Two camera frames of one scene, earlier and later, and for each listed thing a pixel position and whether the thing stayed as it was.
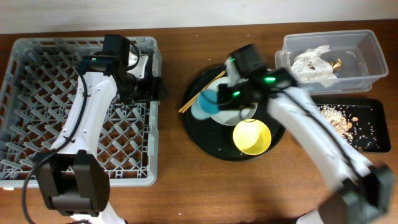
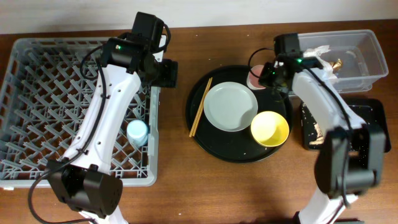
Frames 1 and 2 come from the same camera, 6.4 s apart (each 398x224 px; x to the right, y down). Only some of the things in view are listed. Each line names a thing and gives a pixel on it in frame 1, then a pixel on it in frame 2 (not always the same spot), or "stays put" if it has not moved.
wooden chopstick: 219,76 → 201,107
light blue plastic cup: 207,104 → 137,132
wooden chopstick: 203,93 → 199,109
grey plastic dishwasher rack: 43,95 stays put
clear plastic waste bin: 331,61 stays put
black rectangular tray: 364,121 stays put
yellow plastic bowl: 252,137 → 269,129
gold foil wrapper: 336,65 stays put
